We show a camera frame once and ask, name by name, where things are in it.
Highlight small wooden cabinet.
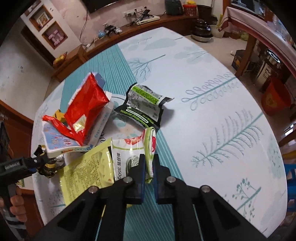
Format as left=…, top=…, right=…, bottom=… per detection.
left=51, top=45, right=86, bottom=82

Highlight steel pot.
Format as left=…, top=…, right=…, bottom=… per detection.
left=254, top=47, right=282, bottom=86

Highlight black and green packet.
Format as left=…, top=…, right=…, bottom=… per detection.
left=114, top=83, right=174, bottom=128

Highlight fruit bowl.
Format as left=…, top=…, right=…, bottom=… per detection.
left=53, top=52, right=68, bottom=66

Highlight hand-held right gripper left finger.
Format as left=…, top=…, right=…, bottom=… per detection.
left=45, top=153, right=147, bottom=241

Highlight gold wrapper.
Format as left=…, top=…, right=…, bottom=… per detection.
left=54, top=110, right=67, bottom=123

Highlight pink dumbbells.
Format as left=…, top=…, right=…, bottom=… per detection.
left=47, top=30, right=63, bottom=44

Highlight pink covered table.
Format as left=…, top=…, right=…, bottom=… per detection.
left=218, top=6, right=296, bottom=77

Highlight blue plastic stool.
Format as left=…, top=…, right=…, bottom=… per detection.
left=284, top=162, right=296, bottom=186

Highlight white noodle packet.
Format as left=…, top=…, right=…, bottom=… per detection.
left=110, top=126, right=157, bottom=183

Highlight grey air fryer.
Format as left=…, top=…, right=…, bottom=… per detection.
left=165, top=0, right=183, bottom=15

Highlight lime green packet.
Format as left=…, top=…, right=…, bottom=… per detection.
left=57, top=139, right=116, bottom=205

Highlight red plastic basket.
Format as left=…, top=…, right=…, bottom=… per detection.
left=183, top=3, right=198, bottom=16

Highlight framed picture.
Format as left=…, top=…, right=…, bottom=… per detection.
left=35, top=10, right=50, bottom=27

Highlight blue and yellow cardboard box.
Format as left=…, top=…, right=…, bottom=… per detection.
left=231, top=50, right=249, bottom=71

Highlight white set-top box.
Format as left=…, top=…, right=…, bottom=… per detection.
left=135, top=16, right=160, bottom=25

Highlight person's left hand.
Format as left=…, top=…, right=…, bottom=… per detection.
left=10, top=188, right=26, bottom=224

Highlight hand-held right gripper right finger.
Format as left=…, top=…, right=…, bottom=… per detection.
left=153, top=153, right=269, bottom=241

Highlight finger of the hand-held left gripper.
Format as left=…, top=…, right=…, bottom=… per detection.
left=23, top=161, right=48, bottom=174
left=28, top=156, right=50, bottom=164

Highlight table with patterned tablecloth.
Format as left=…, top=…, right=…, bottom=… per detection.
left=31, top=27, right=288, bottom=241

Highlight red bucket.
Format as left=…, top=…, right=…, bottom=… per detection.
left=261, top=77, right=292, bottom=116

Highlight long wooden television cabinet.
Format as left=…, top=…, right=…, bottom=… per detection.
left=82, top=10, right=199, bottom=62

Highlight black flat television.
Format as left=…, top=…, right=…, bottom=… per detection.
left=82, top=0, right=131, bottom=14

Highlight dark woven basket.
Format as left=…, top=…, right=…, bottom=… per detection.
left=196, top=5, right=213, bottom=19

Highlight dark gold patterned packet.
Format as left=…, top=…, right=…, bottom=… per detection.
left=35, top=144, right=61, bottom=179

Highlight white printed carton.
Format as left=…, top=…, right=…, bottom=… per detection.
left=42, top=73, right=115, bottom=154

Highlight white pot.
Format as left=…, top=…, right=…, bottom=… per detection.
left=210, top=24, right=225, bottom=39

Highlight red foil bag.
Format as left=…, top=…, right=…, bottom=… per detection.
left=42, top=72, right=110, bottom=147

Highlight wooden door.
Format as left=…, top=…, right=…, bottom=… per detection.
left=0, top=100, right=35, bottom=163

